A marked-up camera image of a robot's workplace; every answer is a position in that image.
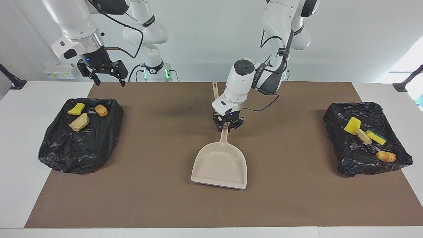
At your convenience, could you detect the beige plastic dustpan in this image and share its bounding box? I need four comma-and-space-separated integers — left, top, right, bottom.
191, 122, 248, 190

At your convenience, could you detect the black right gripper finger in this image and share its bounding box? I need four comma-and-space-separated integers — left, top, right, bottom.
76, 59, 101, 87
109, 61, 129, 87

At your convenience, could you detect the yellow sponge wedge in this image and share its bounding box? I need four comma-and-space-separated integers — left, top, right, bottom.
67, 102, 86, 116

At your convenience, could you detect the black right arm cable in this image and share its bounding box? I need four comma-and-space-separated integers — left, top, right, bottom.
89, 0, 145, 60

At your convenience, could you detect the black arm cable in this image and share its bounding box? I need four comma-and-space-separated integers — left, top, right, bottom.
245, 28, 292, 112
89, 0, 145, 60

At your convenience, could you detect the notched yellow sponge piece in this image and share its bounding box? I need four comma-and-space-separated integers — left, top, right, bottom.
343, 116, 362, 136

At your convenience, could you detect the beige sponge chunk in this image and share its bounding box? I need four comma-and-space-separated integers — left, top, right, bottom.
356, 128, 373, 146
68, 112, 90, 132
375, 150, 397, 163

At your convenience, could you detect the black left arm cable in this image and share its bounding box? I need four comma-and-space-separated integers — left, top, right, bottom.
245, 28, 292, 112

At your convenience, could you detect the bin with black bag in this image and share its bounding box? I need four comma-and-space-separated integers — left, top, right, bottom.
323, 101, 414, 178
38, 98, 125, 175

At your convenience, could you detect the brown table mat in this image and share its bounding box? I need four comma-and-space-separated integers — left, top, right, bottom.
24, 82, 423, 228

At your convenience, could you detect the black base power cable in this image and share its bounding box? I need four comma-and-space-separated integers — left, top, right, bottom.
128, 64, 179, 82

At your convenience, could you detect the yellow and green sponge piece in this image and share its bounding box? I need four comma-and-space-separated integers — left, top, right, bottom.
365, 129, 387, 146

